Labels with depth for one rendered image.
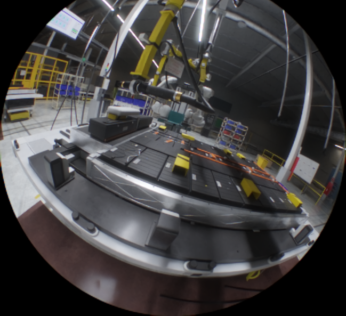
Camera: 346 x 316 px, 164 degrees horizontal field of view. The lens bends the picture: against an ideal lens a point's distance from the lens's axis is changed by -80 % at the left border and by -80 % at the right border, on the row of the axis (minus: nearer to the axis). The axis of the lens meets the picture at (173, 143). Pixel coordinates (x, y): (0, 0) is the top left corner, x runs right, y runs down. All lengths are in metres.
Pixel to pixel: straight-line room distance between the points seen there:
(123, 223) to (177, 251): 0.21
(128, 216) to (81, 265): 0.95
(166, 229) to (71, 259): 1.15
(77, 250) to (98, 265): 0.23
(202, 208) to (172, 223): 0.18
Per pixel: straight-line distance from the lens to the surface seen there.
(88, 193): 0.56
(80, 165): 0.91
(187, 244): 0.49
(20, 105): 4.86
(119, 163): 0.54
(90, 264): 1.32
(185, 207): 0.49
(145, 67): 0.68
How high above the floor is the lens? 1.28
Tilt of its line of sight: 15 degrees down
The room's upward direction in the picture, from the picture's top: 19 degrees clockwise
